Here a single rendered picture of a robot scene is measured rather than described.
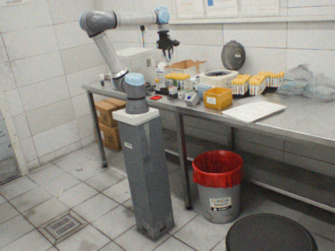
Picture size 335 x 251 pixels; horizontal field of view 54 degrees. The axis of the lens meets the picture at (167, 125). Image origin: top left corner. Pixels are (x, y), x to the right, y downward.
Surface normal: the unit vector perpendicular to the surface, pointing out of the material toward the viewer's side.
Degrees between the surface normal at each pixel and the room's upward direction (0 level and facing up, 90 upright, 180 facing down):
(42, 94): 90
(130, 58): 90
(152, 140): 90
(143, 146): 90
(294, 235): 2
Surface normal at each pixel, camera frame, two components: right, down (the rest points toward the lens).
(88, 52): 0.70, 0.20
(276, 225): -0.13, -0.90
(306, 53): -0.71, 0.34
